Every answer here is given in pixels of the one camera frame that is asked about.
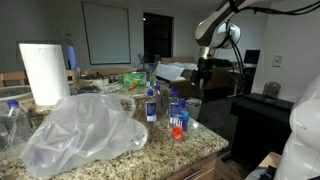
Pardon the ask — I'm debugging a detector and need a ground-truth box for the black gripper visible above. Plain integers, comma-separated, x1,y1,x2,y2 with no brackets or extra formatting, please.
198,58,219,89

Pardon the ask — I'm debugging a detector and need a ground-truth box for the clear bottle blue cap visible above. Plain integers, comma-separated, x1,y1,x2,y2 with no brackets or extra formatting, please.
146,89,157,122
154,84,162,114
168,88,179,125

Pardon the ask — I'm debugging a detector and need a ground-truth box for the clear bottle blue label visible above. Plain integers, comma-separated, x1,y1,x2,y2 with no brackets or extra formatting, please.
174,100,189,132

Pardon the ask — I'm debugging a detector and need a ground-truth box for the white plastic bag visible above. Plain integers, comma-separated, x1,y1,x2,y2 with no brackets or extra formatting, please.
20,93,148,177

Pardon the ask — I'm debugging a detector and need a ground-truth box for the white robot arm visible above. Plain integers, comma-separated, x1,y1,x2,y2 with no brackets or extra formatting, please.
195,0,320,88

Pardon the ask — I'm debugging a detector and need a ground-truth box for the computer monitor screen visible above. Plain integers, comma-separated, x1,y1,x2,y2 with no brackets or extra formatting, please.
244,50,260,64

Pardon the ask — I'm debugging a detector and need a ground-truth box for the clear bottle behind box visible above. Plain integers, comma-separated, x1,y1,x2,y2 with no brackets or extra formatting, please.
146,63,156,87

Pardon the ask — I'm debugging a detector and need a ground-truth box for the orange red small object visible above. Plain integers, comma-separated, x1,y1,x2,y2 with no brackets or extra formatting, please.
172,126,183,141

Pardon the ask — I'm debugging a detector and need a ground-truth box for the orange marker pen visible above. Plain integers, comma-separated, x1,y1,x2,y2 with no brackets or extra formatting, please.
127,85,136,91

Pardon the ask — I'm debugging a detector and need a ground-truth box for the black cabinet stand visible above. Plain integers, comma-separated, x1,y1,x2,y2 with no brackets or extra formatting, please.
230,93,293,167

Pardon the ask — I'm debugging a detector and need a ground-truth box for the white projector screen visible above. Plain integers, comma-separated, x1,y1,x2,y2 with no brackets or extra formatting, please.
82,2,131,65

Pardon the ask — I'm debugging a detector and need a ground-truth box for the white paper towel roll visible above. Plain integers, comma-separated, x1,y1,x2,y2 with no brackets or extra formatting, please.
19,43,71,106

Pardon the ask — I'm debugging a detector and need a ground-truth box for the clear bottle far left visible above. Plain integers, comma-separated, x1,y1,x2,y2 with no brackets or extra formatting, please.
0,100,33,150

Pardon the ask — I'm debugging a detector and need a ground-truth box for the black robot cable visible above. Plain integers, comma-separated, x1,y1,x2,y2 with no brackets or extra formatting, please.
225,0,320,94

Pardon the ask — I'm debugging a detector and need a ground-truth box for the white wall switch plate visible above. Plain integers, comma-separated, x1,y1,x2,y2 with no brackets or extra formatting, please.
272,54,284,67

